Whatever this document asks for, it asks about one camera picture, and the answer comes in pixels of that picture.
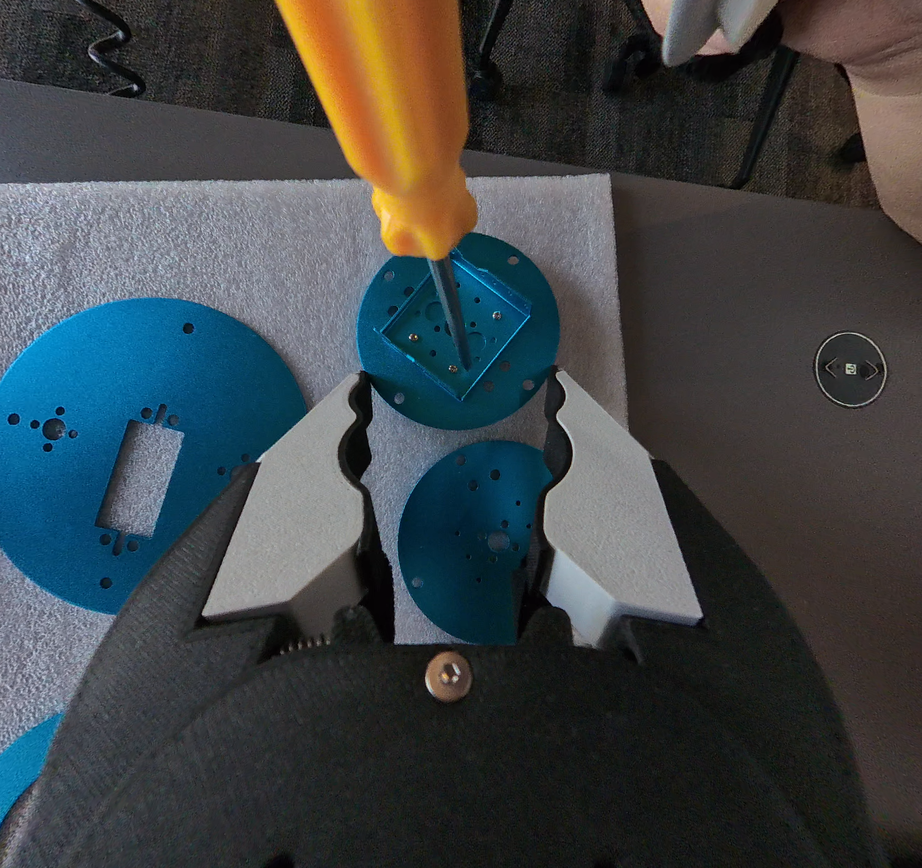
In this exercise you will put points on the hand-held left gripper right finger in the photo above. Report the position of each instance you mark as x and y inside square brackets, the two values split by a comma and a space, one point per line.
[612, 522]

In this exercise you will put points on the person's right forearm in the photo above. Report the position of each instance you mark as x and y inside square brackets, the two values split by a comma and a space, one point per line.
[893, 148]

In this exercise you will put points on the dark grey desk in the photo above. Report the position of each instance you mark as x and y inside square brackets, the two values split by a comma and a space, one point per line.
[756, 522]

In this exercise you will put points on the blue square metal bracket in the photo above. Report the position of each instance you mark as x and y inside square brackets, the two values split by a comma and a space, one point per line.
[431, 360]

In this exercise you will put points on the white foam sheet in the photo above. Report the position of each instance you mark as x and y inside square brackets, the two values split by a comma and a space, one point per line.
[180, 234]

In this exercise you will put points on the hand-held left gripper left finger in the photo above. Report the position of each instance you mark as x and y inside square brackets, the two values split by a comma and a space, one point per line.
[288, 522]

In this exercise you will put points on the large blue disc rectangular cutout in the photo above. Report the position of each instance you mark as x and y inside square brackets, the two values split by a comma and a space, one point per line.
[238, 378]

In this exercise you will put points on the small blue perforated disc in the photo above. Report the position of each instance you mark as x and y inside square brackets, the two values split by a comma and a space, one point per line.
[432, 515]

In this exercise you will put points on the small blue round metal plate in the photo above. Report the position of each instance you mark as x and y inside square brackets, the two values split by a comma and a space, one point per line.
[446, 414]

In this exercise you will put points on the round black desk control panel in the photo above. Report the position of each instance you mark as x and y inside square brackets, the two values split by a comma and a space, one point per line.
[850, 349]

